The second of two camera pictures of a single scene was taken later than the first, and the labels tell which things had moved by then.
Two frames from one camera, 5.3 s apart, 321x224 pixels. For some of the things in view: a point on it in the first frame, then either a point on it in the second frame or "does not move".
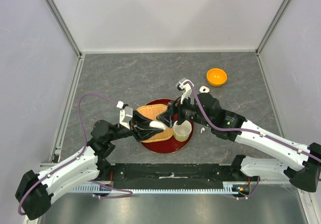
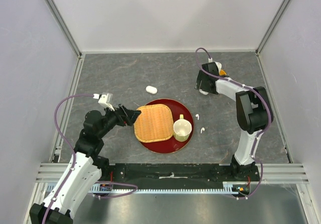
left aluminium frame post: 48,0 does not move
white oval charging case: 157,124 -> 151,89
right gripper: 174,107 -> 200,78
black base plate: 173,176 does not move
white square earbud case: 203,89 does not move
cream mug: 181,132 does not move
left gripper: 139,125 -> 126,116
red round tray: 171,144 does not move
